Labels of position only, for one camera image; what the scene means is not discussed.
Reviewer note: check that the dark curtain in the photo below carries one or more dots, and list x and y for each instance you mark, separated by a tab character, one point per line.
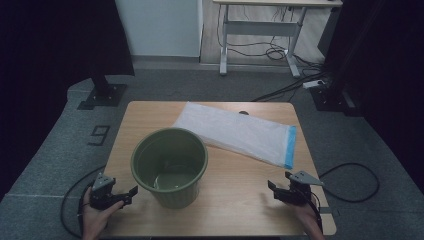
40	66
393	66

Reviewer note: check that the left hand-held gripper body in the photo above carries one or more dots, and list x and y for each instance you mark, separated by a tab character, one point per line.
101	193

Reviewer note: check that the green plastic trash bin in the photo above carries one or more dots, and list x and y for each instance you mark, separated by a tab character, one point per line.
170	166

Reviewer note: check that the white desk frame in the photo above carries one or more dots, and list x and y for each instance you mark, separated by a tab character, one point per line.
260	28

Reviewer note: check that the black stand with base plate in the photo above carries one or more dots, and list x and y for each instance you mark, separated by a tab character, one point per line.
330	98

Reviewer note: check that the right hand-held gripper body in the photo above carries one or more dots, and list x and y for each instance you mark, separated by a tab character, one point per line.
300	188

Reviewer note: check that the person's right hand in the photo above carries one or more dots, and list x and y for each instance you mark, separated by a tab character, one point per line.
308	220

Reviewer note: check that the person's left hand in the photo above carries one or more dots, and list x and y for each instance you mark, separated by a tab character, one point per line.
96	218

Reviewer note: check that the white trash bag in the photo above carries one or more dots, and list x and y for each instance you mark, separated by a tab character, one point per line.
240	133

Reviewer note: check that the black stand base left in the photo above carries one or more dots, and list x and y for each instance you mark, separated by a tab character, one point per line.
103	93

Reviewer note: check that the white power strip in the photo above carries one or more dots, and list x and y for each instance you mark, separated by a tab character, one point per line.
313	83

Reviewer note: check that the white cabinet panel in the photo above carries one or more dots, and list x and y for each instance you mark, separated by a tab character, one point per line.
160	26

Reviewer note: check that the dark round table grommet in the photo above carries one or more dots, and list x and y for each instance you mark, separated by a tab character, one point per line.
243	112

